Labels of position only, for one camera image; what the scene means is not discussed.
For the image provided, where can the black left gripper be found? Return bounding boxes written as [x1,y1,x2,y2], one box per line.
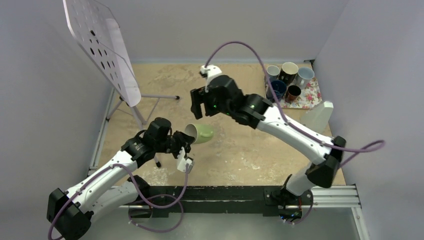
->
[154,130,194,161]

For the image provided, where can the green mug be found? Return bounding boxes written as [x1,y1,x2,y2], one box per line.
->
[184,123,215,144]

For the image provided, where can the grey mug with lettering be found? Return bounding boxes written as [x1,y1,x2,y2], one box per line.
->
[265,65,281,82]

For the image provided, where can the dark blue mug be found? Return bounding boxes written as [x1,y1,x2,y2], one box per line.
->
[266,80,287,102]

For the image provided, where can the black mug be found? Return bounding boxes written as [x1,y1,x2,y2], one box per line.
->
[278,62,299,86]

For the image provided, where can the brown mug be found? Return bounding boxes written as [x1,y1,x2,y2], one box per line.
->
[284,85,302,103]

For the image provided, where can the light grey mug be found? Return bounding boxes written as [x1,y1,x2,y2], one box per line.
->
[293,67,315,90]

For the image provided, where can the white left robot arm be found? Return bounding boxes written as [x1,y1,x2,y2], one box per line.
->
[46,117,196,240]

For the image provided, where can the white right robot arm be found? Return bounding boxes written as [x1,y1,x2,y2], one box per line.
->
[190,75,346,204]

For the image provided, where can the lilac tripod stand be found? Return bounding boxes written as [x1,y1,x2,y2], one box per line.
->
[105,94,181,169]

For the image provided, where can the perforated calibration board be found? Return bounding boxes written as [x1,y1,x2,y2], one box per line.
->
[63,0,142,107]

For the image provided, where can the white box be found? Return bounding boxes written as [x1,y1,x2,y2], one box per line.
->
[300,101,334,134]

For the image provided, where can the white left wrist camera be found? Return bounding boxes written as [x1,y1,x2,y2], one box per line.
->
[176,147,194,174]

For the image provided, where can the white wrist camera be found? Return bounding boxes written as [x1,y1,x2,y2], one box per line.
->
[176,147,194,174]
[199,64,223,93]

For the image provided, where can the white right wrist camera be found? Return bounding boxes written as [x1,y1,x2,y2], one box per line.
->
[199,64,223,93]

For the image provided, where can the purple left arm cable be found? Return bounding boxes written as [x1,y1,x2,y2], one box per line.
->
[47,163,193,240]

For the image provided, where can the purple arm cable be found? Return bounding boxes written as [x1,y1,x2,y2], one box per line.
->
[204,41,386,168]
[47,163,193,240]

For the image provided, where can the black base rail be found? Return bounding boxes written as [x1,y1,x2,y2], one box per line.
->
[125,185,313,219]

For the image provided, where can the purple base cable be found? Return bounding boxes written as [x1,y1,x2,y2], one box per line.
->
[128,193,185,233]

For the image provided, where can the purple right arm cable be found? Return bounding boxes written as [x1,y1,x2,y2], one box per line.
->
[204,41,386,168]

